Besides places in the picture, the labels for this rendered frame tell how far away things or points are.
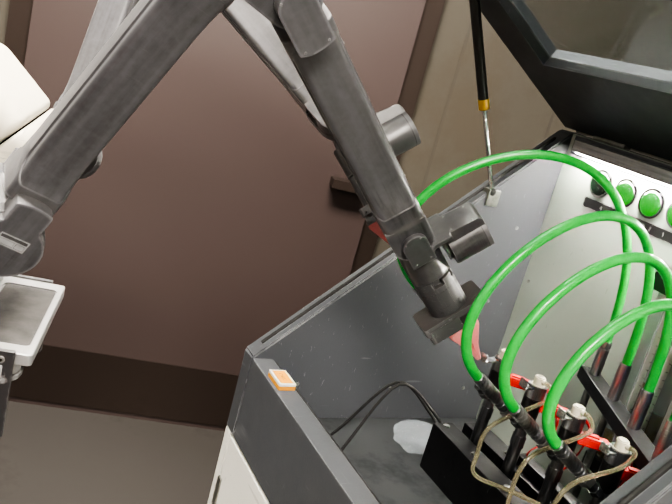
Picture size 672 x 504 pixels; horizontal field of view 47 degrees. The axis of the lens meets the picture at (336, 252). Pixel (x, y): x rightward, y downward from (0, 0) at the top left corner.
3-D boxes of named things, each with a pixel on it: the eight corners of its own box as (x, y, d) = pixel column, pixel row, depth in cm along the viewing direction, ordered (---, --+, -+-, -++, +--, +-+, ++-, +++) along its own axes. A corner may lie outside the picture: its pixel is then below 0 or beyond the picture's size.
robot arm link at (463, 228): (376, 205, 104) (400, 246, 98) (451, 162, 103) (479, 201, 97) (406, 256, 112) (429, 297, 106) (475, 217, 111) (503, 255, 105)
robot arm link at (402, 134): (320, 121, 124) (317, 104, 116) (382, 88, 125) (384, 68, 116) (355, 184, 123) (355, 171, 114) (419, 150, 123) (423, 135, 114)
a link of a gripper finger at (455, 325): (500, 359, 110) (472, 308, 106) (457, 385, 110) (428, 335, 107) (483, 340, 116) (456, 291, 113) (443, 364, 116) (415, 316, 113)
